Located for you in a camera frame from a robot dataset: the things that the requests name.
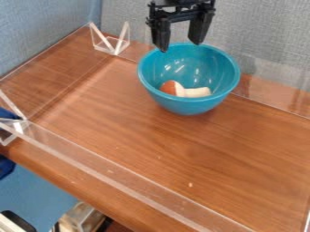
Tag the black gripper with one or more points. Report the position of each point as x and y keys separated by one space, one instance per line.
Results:
x=174 y=11

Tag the white brown-capped toy mushroom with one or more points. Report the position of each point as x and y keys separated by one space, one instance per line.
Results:
x=174 y=88

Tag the blue bowl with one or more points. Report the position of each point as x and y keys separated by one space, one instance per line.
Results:
x=197 y=66

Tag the clear acrylic back barrier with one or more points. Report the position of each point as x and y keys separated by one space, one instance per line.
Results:
x=257 y=89

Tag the clear acrylic barrier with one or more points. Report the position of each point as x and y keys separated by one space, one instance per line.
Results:
x=257 y=89
x=145 y=190

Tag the clear acrylic front barrier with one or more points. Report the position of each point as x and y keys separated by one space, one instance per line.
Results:
x=145 y=190

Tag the black white object bottom-left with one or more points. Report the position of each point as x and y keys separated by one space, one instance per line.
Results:
x=12 y=223

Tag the metal frame under table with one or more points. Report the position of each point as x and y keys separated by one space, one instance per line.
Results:
x=81 y=219

